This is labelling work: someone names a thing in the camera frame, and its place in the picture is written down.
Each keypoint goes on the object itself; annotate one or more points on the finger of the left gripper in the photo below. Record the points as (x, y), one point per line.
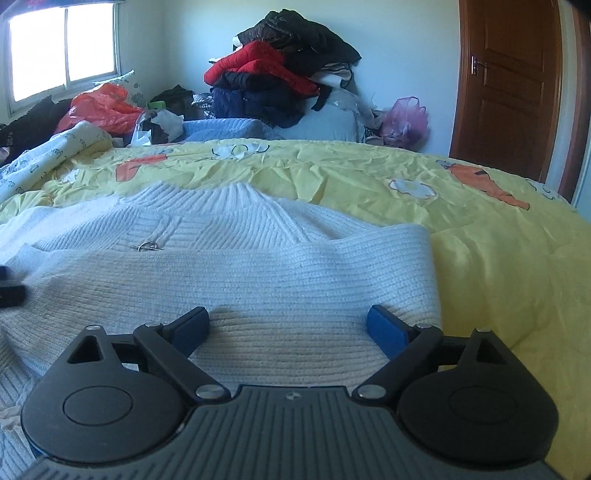
(12, 293)

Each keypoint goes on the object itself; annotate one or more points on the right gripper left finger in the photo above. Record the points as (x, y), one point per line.
(108, 399)

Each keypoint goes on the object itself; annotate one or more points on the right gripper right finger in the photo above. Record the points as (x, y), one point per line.
(468, 401)

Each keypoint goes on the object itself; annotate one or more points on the white knitted sweater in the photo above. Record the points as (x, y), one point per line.
(287, 285)

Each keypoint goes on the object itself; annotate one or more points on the black clothes by window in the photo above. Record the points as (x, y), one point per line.
(32, 129)

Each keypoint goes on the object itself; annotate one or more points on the white printed rolled duvet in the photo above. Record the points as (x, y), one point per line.
(35, 164)

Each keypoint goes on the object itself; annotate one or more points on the yellow cartoon bed sheet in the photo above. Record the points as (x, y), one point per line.
(508, 255)

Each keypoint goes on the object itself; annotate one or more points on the red plastic bag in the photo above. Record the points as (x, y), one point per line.
(105, 107)

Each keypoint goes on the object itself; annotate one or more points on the bright window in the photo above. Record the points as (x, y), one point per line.
(57, 47)

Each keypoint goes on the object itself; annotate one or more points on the light blue knitted blanket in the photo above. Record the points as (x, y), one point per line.
(226, 128)

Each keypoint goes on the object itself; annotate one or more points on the pink mesh bag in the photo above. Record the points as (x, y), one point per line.
(406, 125)

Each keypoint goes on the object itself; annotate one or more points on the dark navy jacket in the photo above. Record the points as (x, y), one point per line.
(265, 98)

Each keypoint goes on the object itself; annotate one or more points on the brown wooden door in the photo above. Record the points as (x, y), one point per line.
(507, 115)

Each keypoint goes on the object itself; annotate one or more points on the red puffer jacket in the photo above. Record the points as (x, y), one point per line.
(259, 58)

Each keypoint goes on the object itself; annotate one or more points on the black jacket on pile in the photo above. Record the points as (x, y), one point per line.
(308, 46)

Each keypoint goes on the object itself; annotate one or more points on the metal door handle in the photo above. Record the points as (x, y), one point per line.
(476, 65)

